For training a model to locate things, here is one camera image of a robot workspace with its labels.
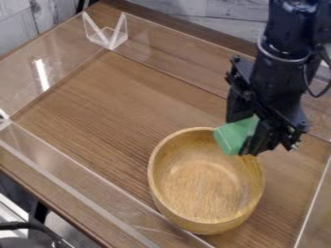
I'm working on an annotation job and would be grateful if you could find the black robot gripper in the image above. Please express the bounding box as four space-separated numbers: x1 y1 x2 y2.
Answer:
226 55 310 156

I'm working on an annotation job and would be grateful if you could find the green rectangular block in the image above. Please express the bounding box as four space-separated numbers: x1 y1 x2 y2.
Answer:
213 115 258 155

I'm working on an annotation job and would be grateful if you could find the brown wooden bowl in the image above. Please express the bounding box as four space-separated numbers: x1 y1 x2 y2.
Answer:
146 127 265 235

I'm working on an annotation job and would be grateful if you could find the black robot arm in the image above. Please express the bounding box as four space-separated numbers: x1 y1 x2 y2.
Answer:
214 0 331 156

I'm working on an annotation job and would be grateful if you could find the black table leg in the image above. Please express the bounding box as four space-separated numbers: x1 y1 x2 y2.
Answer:
27 201 49 224

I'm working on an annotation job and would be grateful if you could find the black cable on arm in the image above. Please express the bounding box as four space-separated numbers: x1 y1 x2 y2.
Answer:
301 45 331 99

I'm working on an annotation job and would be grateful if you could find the clear acrylic tray wall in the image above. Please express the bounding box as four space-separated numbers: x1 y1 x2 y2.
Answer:
0 17 331 248

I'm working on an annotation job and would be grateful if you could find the clear acrylic corner bracket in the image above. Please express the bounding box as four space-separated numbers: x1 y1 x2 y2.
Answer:
81 13 128 50

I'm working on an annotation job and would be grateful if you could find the black cable under table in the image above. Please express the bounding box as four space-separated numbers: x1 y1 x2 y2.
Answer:
0 221 65 248

